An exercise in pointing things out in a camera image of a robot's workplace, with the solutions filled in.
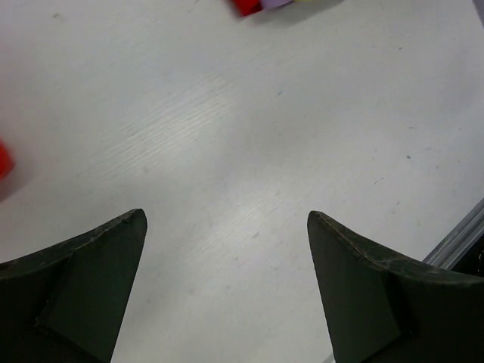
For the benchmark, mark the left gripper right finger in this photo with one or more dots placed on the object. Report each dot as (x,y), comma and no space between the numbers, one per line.
(383,306)

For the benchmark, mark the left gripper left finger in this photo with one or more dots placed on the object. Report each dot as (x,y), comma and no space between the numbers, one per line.
(66,303)

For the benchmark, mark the folded purple trousers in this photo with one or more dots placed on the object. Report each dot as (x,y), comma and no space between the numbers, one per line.
(273,4)

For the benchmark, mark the red plastic tray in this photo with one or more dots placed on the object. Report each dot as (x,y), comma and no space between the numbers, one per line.
(7,162)

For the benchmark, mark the folded red garment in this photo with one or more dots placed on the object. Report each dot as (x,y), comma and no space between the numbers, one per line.
(245,8)

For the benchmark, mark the aluminium rail frame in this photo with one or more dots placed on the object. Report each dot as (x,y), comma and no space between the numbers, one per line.
(462,244)

